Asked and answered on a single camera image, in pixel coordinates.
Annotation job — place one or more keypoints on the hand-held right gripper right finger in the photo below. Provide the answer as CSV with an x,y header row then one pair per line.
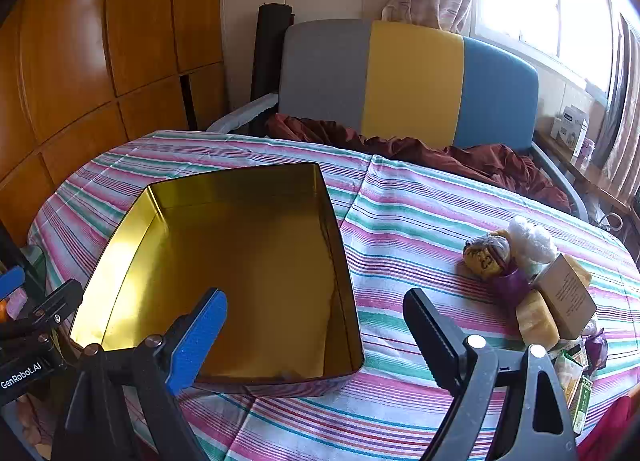
x,y
435,336

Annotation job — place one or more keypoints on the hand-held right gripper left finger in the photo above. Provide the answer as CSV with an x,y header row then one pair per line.
x,y
197,341

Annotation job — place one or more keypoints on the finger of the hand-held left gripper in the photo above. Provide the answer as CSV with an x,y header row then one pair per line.
x,y
11,281
60,301

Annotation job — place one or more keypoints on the gold tin box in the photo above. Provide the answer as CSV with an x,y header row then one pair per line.
x,y
250,266

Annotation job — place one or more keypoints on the purple snack packet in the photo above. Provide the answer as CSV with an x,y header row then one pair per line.
x,y
512,286
597,348

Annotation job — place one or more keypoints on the yellow patterned sock ball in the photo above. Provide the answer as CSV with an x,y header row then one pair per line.
x,y
485,256

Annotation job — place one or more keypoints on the white fluffy bundle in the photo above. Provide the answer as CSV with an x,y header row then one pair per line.
x,y
530,241

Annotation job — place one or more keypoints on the small printed cardboard box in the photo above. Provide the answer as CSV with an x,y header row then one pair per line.
x,y
567,298

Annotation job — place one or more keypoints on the green-edged cracker packet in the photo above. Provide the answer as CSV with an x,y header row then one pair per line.
x,y
567,373

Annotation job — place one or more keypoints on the small green packet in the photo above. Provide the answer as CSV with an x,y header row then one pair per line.
x,y
582,406

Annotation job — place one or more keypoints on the striped tablecloth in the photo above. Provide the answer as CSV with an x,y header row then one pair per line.
x,y
410,221

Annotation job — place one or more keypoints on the maroon cloth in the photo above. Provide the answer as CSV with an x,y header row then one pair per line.
x,y
450,156

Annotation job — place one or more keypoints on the person's red clothing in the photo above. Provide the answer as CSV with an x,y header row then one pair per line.
x,y
610,431

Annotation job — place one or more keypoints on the wooden side table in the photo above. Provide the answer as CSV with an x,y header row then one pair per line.
x,y
595,181

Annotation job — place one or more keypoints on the wooden wardrobe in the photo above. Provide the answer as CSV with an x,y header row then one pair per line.
x,y
75,66

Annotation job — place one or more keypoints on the small purple jar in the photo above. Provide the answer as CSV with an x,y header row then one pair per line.
x,y
588,148

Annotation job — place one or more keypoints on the white carton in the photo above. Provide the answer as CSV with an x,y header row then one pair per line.
x,y
570,131

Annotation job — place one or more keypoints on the grey yellow blue chair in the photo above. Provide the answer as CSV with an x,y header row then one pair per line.
x,y
415,76

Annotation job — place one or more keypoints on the striped side curtain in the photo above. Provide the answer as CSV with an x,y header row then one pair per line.
x,y
625,116

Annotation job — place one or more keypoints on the black rolled mat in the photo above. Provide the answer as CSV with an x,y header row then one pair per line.
x,y
267,56

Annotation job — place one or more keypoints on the window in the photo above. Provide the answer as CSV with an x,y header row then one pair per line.
x,y
540,1

